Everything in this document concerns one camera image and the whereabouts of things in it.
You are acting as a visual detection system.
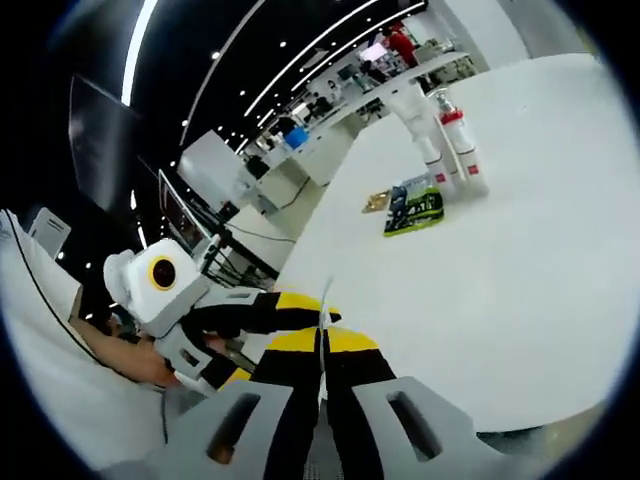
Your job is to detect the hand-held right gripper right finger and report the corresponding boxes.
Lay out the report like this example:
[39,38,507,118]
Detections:
[323,324,529,480]

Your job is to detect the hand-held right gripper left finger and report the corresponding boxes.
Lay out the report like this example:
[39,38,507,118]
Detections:
[107,327,324,480]

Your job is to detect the small clear plastic packet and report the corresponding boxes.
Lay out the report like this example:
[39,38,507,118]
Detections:
[318,273,337,402]

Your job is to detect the green and silver foil packet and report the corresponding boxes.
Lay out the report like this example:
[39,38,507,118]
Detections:
[383,174,447,238]

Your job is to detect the white skincare tube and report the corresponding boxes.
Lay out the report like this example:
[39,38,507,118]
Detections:
[386,83,437,151]

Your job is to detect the white skincare pump bottle red collar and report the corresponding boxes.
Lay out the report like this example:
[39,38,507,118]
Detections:
[434,89,477,190]

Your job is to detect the person's left hand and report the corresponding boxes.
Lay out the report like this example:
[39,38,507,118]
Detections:
[148,334,229,389]

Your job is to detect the monitor on work stand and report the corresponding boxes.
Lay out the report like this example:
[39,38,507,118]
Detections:
[158,169,209,252]

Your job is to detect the white ceiling air conditioner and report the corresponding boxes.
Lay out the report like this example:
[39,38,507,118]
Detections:
[26,206,72,252]

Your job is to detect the person's white shirt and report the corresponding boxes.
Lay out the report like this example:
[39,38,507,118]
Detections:
[2,209,170,452]

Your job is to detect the dark studio light panel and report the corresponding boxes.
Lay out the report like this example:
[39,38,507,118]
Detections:
[69,74,145,212]

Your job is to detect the small gold foil packet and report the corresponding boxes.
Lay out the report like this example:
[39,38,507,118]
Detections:
[361,191,397,216]

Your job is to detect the white office counters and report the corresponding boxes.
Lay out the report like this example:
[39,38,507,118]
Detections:
[246,48,472,202]

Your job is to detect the long ceiling strip light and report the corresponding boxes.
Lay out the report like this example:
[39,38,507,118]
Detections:
[121,0,162,107]

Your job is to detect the thin black cable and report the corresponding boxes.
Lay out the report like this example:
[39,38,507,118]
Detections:
[6,211,102,362]

